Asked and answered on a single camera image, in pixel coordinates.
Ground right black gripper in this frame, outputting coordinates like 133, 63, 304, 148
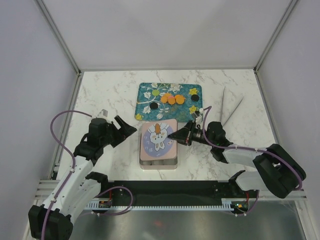
167, 120, 215, 147

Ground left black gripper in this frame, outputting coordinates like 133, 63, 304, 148
100, 116, 137, 148

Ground silver tin lid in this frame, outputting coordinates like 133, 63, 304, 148
140, 119, 178, 161

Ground cookie tin with liners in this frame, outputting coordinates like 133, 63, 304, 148
139, 132, 178, 170

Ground steel kitchen tongs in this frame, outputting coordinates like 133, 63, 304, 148
218, 87, 245, 126

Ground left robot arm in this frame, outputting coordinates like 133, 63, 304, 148
28, 115, 137, 240

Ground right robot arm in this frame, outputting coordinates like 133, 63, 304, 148
168, 120, 307, 199

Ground teal floral tray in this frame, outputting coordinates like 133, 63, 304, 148
134, 82, 203, 123

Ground orange cookie in pile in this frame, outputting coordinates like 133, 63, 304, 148
167, 96, 176, 105

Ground black round cookie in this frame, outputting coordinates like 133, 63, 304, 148
149, 102, 159, 110

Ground light green cookie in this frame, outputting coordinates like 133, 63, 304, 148
152, 89, 160, 97

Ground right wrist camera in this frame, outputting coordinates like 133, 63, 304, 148
191, 108, 204, 124

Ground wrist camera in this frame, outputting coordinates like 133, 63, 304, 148
191, 108, 204, 124
92, 109, 110, 123

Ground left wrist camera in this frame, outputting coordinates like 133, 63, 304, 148
92, 109, 110, 123

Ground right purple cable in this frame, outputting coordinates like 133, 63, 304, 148
201, 106, 304, 217

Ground purple cable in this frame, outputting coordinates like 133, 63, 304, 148
201, 106, 304, 217
41, 109, 133, 240

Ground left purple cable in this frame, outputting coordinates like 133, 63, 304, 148
41, 109, 133, 240

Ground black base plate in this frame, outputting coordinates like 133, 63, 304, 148
102, 180, 258, 206

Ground white cable duct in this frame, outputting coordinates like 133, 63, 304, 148
84, 199, 234, 211

